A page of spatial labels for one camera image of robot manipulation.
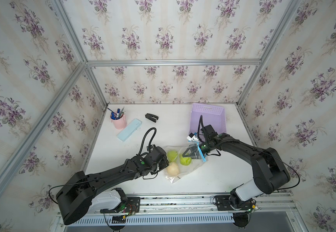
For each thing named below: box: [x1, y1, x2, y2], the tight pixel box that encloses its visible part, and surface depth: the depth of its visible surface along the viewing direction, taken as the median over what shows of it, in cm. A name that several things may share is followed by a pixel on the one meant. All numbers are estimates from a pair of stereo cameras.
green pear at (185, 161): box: [179, 153, 192, 166], surface depth 80 cm
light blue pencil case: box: [116, 118, 142, 142], surface depth 104 cm
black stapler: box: [144, 113, 159, 123], surface depth 113 cm
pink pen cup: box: [110, 114, 127, 130], surface depth 103 cm
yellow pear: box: [167, 161, 180, 177], surface depth 82 cm
